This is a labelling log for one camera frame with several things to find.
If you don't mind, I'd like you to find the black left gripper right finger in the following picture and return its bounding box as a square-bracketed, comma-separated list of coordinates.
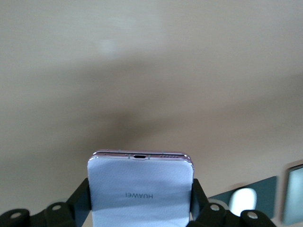
[189, 178, 277, 227]

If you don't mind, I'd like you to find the lilac flip phone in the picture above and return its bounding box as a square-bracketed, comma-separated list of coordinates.
[87, 148, 195, 227]

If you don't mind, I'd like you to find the silver closed laptop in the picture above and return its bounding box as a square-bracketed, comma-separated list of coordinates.
[280, 160, 303, 226]

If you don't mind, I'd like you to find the white computer mouse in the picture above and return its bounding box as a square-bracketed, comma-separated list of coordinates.
[229, 188, 258, 211]

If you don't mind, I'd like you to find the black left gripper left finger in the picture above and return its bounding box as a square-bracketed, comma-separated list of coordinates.
[0, 177, 92, 227]

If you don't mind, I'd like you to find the black mouse pad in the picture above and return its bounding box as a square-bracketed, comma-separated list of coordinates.
[208, 176, 278, 219]

